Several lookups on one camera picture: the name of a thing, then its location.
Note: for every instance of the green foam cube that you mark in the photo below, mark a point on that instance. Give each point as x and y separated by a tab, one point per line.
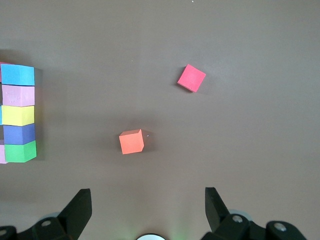
18	152

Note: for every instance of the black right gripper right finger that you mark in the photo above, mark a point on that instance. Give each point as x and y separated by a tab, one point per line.
222	220

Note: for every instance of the purple foam cube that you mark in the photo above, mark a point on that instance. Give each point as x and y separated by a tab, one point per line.
17	133

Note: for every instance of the blue foam cube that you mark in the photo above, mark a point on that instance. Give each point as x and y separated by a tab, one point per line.
0	115
16	74

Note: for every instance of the orange foam cube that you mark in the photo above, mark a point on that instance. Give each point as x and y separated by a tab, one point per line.
131	143

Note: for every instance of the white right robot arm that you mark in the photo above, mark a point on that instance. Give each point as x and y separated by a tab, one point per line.
151	237

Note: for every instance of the pink foam cube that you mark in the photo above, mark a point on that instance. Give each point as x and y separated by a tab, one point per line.
17	95
2	155

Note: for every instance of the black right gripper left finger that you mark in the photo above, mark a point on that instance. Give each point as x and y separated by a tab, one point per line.
72	220

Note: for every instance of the yellow foam cube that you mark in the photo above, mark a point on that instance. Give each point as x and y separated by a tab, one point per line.
17	115

